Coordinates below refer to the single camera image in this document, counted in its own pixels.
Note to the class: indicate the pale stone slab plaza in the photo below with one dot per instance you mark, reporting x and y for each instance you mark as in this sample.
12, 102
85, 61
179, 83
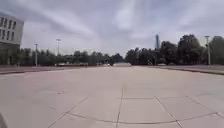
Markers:
116, 96

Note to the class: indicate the large white multistorey building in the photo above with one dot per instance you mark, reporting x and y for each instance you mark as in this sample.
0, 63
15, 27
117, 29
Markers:
9, 30

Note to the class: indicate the tall slim tower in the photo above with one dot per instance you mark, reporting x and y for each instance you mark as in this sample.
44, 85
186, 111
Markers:
157, 41

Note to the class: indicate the row of dark trees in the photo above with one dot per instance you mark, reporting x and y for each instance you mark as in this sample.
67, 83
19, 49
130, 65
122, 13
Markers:
180, 51

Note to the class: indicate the raised stone kerb strip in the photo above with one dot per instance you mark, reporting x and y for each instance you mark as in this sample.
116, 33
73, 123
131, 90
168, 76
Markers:
23, 69
196, 69

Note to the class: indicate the street lamp pole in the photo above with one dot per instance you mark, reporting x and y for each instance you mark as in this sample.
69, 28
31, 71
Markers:
58, 46
36, 55
208, 50

